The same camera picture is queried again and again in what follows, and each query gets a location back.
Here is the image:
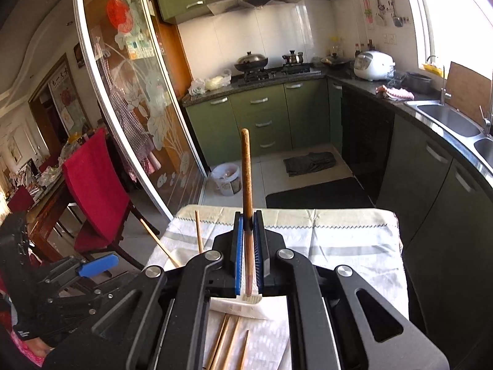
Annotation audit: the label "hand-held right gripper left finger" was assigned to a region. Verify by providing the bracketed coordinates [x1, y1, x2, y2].
[45, 212, 246, 370]

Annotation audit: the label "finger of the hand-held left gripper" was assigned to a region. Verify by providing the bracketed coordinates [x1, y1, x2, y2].
[42, 253, 120, 283]
[45, 271, 136, 317]

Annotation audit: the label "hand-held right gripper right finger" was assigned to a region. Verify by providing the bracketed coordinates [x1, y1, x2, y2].
[253, 210, 450, 370]

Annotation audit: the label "light wooden chopstick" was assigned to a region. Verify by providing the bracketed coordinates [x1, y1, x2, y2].
[194, 210, 204, 255]
[140, 219, 182, 268]

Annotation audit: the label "white plastic utensil holder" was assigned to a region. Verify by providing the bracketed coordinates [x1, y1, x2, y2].
[209, 294, 271, 321]

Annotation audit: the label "reddish wooden chopstick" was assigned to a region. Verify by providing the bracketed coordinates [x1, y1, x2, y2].
[240, 128, 255, 294]

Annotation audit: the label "person's left forearm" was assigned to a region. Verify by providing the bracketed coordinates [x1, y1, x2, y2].
[9, 329, 49, 368]

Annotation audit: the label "hanging kitchen utensils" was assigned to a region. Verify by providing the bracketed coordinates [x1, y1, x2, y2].
[361, 0, 411, 30]

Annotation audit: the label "wooden dining table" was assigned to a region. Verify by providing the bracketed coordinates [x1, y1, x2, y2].
[0, 176, 78, 263]

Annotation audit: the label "red covered chair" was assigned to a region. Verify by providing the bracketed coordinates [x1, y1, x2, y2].
[61, 127, 149, 271]

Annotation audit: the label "white plastic bucket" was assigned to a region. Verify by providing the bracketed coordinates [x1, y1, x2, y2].
[210, 162, 240, 197]

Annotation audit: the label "patterned white tablecloth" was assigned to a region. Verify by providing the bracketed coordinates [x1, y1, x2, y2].
[144, 204, 409, 370]

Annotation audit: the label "small red chair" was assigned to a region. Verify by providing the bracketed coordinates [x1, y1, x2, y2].
[7, 186, 36, 213]

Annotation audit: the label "dark floor cloth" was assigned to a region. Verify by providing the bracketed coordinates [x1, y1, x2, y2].
[283, 152, 337, 177]

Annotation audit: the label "green lower cabinets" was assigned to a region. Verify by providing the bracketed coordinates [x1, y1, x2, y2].
[182, 76, 344, 171]

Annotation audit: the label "checked hanging apron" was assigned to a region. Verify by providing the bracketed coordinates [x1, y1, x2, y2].
[94, 36, 163, 180]

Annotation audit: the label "dark lower cabinets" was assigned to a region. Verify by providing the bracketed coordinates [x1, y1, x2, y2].
[327, 80, 493, 370]

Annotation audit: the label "white plastic bags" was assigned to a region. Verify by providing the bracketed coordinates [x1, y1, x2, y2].
[187, 69, 232, 97]

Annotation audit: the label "floral glass sliding door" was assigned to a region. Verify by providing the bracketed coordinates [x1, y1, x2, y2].
[72, 0, 211, 221]

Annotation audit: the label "black gas stove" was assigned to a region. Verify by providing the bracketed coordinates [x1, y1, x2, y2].
[234, 65, 323, 86]

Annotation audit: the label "black wok with lid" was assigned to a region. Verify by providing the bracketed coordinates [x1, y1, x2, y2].
[234, 50, 269, 74]

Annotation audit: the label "black kettle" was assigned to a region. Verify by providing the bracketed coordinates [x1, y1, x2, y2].
[282, 50, 305, 66]

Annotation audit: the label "black stone countertop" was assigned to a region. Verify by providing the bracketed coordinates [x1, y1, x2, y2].
[181, 65, 493, 186]

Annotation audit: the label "small lidded pan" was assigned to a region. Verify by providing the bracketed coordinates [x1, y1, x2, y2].
[320, 54, 353, 69]

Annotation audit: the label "pink dish cloth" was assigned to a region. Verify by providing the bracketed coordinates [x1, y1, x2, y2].
[376, 84, 415, 102]

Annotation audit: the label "white rice cooker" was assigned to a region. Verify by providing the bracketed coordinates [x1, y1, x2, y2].
[353, 50, 397, 82]

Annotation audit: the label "condiment bottles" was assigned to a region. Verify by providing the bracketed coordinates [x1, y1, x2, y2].
[329, 37, 377, 57]

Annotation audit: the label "steel double sink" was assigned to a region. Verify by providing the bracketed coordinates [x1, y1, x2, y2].
[404, 100, 493, 171]

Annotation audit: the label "black pot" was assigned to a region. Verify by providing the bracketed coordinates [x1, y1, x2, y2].
[404, 71, 434, 94]

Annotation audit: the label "small steel faucet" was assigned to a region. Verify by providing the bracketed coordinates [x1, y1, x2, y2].
[425, 54, 452, 106]

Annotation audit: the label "tall steel faucet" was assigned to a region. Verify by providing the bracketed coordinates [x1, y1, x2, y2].
[479, 80, 493, 137]

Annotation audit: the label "wooden cutting board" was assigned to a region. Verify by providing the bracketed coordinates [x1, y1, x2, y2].
[446, 60, 493, 125]

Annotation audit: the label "window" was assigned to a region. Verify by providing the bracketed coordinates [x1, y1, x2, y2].
[398, 0, 493, 71]

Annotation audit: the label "wall poster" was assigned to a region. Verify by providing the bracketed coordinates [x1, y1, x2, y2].
[48, 61, 92, 132]

